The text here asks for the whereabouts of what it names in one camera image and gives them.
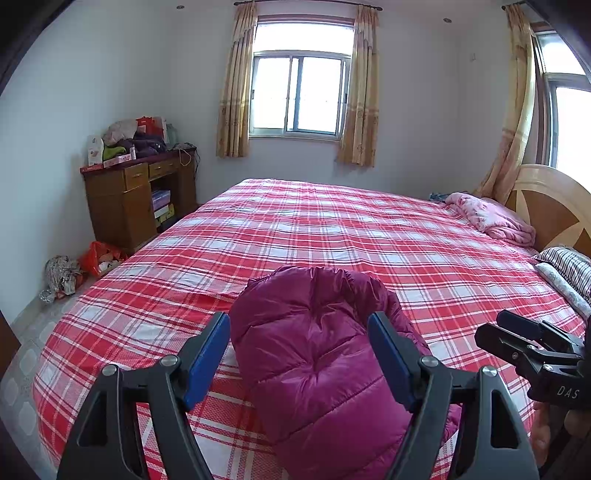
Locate striped pillow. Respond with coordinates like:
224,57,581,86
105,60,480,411
531,246,591,301

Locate bed with red plaid sheet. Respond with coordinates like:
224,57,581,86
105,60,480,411
32,178,591,480

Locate person's right hand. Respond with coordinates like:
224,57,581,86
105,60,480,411
531,401,591,462

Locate pile of purple clothes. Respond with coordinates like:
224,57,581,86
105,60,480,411
131,133,168,158

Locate beige plastic bag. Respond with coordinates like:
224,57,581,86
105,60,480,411
102,120,137,146

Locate sliding window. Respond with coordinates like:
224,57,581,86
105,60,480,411
248,16,355,141

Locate magenta puffer jacket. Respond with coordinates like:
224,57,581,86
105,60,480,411
228,265,462,480

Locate pink floral blanket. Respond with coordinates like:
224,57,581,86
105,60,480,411
444,191,536,245

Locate grey patterned bag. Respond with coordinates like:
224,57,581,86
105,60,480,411
39,256,83,303

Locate black curtain rod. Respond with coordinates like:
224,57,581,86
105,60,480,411
233,0,384,11

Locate red plastic bag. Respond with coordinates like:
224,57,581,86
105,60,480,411
78,241,127,278

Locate wooden headboard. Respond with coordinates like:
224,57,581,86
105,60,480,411
505,164,591,257

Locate large side window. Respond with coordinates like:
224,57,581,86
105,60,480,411
531,21,591,178

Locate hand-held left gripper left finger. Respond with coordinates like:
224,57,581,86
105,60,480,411
56,311,232,480

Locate beige floral curtain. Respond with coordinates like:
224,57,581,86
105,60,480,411
473,4,537,199
336,4,382,167
216,2,257,158

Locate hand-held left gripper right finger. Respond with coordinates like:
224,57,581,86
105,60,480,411
367,311,541,480

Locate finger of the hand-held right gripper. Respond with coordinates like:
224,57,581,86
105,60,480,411
475,323,583,372
496,310,586,354

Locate stack of boxes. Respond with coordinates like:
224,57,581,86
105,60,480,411
151,188,175,228

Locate red paper bag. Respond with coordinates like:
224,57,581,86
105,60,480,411
135,116,167,137

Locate brown wooden desk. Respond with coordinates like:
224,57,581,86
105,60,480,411
79,147,199,256

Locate grey floral pillow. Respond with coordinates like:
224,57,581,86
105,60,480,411
536,263,591,319

